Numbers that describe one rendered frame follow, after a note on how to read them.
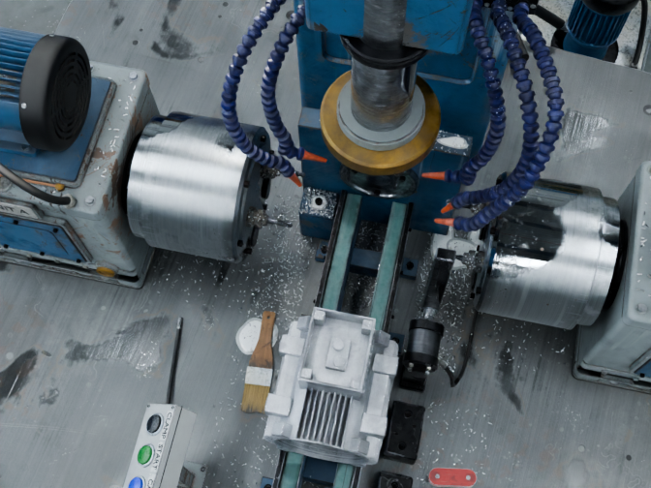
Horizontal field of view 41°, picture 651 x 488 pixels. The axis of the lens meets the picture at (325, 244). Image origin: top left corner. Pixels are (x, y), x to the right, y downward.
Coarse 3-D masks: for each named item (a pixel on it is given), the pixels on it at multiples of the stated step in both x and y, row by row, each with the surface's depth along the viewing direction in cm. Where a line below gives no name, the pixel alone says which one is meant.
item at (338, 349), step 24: (336, 312) 138; (312, 336) 140; (336, 336) 140; (360, 336) 140; (312, 360) 139; (336, 360) 136; (360, 360) 138; (312, 384) 136; (336, 384) 134; (360, 384) 134
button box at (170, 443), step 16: (144, 416) 142; (176, 416) 139; (192, 416) 142; (144, 432) 141; (160, 432) 139; (176, 432) 139; (160, 448) 137; (176, 448) 139; (160, 464) 136; (176, 464) 138; (128, 480) 138; (144, 480) 136; (160, 480) 136; (176, 480) 138
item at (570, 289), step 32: (544, 192) 145; (576, 192) 146; (512, 224) 142; (544, 224) 142; (576, 224) 141; (608, 224) 143; (480, 256) 149; (512, 256) 141; (544, 256) 141; (576, 256) 140; (608, 256) 141; (480, 288) 147; (512, 288) 143; (544, 288) 142; (576, 288) 141; (608, 288) 142; (544, 320) 148; (576, 320) 146
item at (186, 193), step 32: (160, 128) 150; (192, 128) 151; (224, 128) 152; (256, 128) 153; (160, 160) 147; (192, 160) 147; (224, 160) 147; (128, 192) 149; (160, 192) 147; (192, 192) 147; (224, 192) 146; (256, 192) 157; (160, 224) 150; (192, 224) 149; (224, 224) 147; (256, 224) 153; (224, 256) 153
